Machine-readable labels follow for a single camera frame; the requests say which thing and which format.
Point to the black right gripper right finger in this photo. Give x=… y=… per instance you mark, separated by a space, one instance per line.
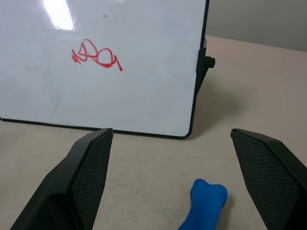
x=268 y=172

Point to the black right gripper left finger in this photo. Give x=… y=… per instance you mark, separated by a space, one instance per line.
x=81 y=177

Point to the blue bone-shaped eraser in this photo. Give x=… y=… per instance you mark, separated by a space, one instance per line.
x=204 y=206

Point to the black-framed whiteboard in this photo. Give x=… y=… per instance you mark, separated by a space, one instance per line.
x=120 y=91

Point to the red marker scribble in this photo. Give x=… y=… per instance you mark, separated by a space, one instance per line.
x=96 y=56

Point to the black whiteboard stand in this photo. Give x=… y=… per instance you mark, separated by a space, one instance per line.
x=204 y=64

